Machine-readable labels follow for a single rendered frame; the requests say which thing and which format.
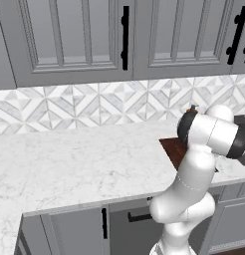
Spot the brown wooden cutting board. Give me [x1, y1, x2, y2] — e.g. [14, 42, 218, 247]
[158, 136, 220, 173]

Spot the small orange and dark object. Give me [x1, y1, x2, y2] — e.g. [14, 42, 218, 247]
[185, 104, 199, 114]

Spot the dark grey appliance front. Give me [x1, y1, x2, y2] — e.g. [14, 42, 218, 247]
[109, 196, 166, 255]

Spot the grey base cupboard door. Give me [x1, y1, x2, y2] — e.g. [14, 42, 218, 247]
[198, 195, 245, 255]
[40, 204, 111, 255]

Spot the grey drawer front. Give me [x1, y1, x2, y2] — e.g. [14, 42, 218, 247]
[208, 181, 245, 202]

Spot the black appliance handle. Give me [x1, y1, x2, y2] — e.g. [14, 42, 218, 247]
[126, 211, 153, 223]

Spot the black base cupboard handle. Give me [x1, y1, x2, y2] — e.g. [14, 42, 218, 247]
[101, 207, 109, 240]

